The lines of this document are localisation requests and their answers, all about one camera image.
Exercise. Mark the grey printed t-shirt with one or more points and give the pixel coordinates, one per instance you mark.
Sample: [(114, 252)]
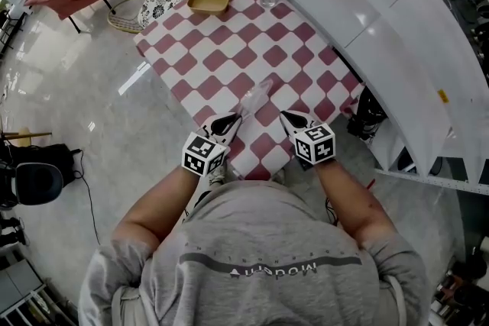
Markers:
[(248, 240)]

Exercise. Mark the clear plastic bag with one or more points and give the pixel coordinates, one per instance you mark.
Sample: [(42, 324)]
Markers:
[(258, 95)]

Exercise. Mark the wooden stool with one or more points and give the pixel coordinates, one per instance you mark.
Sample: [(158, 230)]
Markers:
[(24, 134)]

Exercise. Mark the red white checkered table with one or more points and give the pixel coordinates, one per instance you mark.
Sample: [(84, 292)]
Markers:
[(229, 61)]

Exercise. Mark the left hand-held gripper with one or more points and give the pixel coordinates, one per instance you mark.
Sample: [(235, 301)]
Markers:
[(204, 154)]

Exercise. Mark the black round-backed chair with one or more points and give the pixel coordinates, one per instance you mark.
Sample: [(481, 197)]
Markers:
[(36, 179)]

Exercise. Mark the white curved shelf unit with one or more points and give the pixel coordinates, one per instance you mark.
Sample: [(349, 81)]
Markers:
[(401, 30)]

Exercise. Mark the yellow sticker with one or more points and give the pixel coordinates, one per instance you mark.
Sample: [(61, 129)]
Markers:
[(443, 95)]

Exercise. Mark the person's left forearm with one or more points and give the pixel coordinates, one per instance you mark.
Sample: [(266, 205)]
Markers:
[(153, 206)]

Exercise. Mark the black backpack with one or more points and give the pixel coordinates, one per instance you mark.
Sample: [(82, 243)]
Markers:
[(57, 160)]

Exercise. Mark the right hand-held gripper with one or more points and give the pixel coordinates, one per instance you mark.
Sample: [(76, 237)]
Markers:
[(315, 145)]

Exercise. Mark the yellow rectangular tray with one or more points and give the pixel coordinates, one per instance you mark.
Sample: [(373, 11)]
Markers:
[(208, 2)]

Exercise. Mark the person's white left shoe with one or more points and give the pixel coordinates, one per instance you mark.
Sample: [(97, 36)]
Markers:
[(217, 173)]

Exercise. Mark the white low cabinet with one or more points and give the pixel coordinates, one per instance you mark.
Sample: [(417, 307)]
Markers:
[(19, 286)]

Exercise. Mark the black white floral cushion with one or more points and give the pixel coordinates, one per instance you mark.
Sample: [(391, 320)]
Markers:
[(156, 7)]

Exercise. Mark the person's right forearm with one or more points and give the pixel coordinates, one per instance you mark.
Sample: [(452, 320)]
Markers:
[(351, 202)]

